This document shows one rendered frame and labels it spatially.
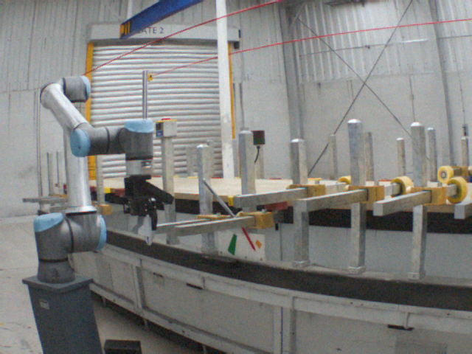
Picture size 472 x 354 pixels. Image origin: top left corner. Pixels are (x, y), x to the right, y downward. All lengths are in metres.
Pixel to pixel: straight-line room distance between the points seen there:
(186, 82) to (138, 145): 9.28
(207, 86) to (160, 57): 1.25
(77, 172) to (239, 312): 0.98
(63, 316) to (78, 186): 0.56
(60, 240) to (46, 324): 0.40
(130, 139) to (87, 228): 0.62
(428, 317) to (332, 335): 0.69
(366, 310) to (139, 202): 0.78
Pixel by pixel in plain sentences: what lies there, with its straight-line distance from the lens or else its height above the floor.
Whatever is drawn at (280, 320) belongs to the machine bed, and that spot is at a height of 0.38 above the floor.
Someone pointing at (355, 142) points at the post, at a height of 1.09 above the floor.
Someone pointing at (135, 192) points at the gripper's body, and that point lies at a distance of 1.66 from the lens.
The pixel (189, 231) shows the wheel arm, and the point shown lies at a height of 0.84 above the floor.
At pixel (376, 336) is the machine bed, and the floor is 0.37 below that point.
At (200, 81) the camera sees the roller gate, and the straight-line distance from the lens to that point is 11.06.
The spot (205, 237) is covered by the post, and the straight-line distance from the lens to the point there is 2.18.
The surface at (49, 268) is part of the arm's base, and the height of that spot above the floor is 0.66.
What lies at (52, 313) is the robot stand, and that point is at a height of 0.47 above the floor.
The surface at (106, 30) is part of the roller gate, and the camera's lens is 9.96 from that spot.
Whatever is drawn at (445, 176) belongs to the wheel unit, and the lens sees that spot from 2.42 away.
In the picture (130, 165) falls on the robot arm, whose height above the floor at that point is 1.06.
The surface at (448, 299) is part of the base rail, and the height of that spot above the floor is 0.66.
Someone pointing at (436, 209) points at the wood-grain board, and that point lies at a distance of 1.66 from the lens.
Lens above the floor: 1.10
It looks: 3 degrees down
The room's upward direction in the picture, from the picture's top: 3 degrees counter-clockwise
